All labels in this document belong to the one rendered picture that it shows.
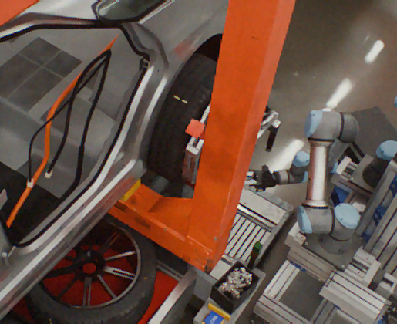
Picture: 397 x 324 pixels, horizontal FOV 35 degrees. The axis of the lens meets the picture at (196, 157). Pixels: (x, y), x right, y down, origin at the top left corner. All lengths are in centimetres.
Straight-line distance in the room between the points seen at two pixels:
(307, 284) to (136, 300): 102
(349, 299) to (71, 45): 186
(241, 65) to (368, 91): 304
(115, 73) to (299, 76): 231
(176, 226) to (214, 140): 72
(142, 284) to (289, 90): 230
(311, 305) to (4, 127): 185
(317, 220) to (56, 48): 157
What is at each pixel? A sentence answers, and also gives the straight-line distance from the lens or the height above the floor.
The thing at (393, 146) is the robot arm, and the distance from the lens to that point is 315.
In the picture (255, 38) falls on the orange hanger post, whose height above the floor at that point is 196.
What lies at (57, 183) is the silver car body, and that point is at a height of 79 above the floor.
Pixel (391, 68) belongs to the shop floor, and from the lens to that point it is 535.
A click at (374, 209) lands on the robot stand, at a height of 95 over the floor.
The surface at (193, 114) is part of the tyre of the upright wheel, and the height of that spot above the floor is 111.
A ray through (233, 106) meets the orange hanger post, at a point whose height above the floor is 165.
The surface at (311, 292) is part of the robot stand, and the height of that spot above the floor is 21.
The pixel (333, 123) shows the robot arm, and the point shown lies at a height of 134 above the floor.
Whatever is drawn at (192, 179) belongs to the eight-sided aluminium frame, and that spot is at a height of 77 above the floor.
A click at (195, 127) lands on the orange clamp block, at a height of 111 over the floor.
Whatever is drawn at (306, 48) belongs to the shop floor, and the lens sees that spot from 525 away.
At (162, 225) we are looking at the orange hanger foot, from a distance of 302.
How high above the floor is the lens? 318
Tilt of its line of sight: 49 degrees down
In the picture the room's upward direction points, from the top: 10 degrees clockwise
